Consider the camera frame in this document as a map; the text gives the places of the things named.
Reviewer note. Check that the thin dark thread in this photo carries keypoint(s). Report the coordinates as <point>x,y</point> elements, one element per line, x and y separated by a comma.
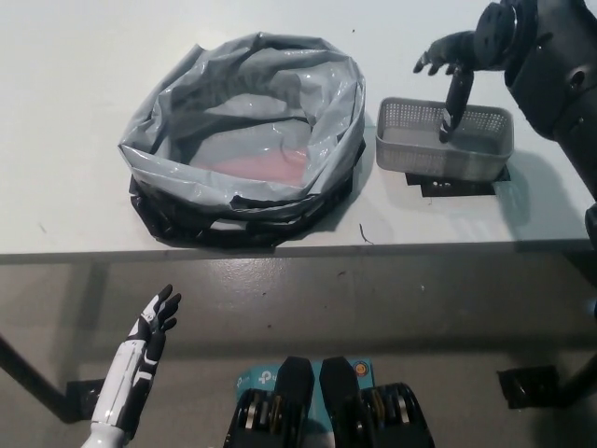
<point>363,233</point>

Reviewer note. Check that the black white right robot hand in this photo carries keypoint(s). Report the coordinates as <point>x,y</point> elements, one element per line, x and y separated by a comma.
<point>459,88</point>

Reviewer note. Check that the black tape patch on table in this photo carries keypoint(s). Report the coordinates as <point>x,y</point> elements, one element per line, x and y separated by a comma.
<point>466,189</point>

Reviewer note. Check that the black table leg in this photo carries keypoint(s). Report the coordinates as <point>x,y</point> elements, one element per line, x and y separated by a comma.
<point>28,368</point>

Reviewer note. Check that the grey black plastic bag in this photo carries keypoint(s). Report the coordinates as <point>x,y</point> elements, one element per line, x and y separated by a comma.
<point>196,121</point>

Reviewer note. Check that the teal router box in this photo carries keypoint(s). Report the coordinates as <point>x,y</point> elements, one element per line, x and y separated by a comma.
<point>247,378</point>

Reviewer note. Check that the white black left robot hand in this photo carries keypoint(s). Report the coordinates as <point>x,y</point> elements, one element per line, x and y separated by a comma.
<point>140,354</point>

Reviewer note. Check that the pink flat item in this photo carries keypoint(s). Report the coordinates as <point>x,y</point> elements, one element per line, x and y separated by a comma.
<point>261,165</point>

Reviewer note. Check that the grey perforated rectangular basket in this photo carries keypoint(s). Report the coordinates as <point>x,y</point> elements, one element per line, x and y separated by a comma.
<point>420,158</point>

